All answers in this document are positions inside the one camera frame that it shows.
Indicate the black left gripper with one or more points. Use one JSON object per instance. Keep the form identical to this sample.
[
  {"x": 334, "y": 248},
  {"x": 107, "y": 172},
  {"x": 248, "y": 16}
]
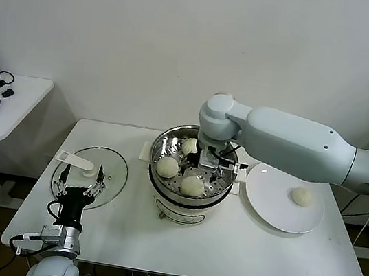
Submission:
[{"x": 72, "y": 208}]

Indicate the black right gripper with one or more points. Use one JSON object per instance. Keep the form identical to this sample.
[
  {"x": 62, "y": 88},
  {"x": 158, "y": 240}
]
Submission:
[{"x": 207, "y": 171}]

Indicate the white steamed baozi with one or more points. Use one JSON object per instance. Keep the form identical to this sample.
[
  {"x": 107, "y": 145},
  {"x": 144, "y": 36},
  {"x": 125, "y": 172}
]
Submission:
[
  {"x": 192, "y": 186},
  {"x": 167, "y": 167},
  {"x": 189, "y": 145},
  {"x": 300, "y": 197}
]

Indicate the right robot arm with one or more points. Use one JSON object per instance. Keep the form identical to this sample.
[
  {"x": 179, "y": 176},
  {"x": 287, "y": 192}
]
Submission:
[{"x": 291, "y": 143}]

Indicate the stainless steel steamer basket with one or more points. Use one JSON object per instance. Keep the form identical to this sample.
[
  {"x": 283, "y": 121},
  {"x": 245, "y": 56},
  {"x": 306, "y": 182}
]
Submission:
[{"x": 170, "y": 139}]

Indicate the white electric cooker pot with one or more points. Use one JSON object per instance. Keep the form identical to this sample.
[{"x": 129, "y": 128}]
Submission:
[{"x": 176, "y": 213}]

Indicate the white round plate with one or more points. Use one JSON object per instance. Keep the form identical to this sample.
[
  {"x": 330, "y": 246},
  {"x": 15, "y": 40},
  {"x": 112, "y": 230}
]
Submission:
[{"x": 265, "y": 198}]

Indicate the white side table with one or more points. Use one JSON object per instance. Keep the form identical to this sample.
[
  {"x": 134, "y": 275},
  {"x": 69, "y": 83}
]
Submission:
[{"x": 18, "y": 113}]

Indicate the small black device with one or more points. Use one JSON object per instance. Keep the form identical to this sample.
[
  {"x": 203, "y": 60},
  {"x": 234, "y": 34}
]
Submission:
[{"x": 7, "y": 93}]

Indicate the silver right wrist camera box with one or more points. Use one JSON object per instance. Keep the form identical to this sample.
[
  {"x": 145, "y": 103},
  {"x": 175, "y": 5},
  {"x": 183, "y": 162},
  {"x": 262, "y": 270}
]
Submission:
[{"x": 209, "y": 157}]

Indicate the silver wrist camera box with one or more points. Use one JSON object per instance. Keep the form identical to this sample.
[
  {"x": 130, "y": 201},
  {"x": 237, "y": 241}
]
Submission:
[
  {"x": 209, "y": 157},
  {"x": 52, "y": 234}
]

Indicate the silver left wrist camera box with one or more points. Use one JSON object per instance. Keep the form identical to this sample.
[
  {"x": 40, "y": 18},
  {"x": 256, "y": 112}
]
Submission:
[{"x": 52, "y": 234}]

